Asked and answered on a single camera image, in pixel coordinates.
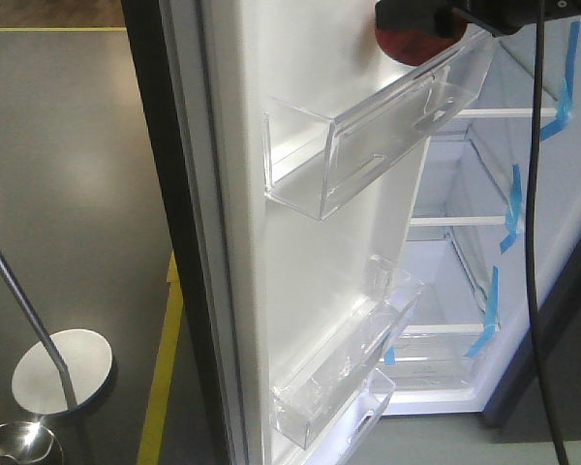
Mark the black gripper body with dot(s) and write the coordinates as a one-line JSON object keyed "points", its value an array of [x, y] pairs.
{"points": [[499, 17]]}

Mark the red yellow apple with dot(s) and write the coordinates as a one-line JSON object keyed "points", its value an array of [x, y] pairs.
{"points": [[415, 47]]}

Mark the white fridge door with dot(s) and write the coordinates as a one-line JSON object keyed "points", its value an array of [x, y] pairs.
{"points": [[264, 284]]}

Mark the open white fridge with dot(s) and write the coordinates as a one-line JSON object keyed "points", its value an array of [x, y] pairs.
{"points": [[458, 224]]}

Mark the blue tape strip top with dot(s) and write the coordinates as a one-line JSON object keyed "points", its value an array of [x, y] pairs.
{"points": [[565, 102]]}

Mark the blue tape strip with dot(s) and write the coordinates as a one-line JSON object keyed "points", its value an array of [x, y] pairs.
{"points": [[565, 102], [491, 317], [513, 211]]}

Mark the blue tape strip middle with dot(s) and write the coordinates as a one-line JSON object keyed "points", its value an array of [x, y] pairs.
{"points": [[513, 211]]}

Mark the clear upper door bin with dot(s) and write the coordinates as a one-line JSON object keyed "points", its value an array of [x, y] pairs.
{"points": [[318, 156]]}

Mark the clear door bin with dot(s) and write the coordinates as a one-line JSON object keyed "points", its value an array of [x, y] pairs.
{"points": [[303, 404], [346, 432], [318, 156]]}

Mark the blue tape strip lower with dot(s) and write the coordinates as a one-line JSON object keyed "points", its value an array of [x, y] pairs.
{"points": [[491, 317]]}

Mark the clear lower door bin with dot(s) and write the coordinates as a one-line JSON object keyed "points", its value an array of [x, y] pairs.
{"points": [[346, 432]]}

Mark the clear middle door bin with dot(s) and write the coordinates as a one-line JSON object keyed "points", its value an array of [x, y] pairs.
{"points": [[303, 404]]}

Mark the chrome stanchion post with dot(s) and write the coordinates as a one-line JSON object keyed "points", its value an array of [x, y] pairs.
{"points": [[64, 370], [25, 442]]}

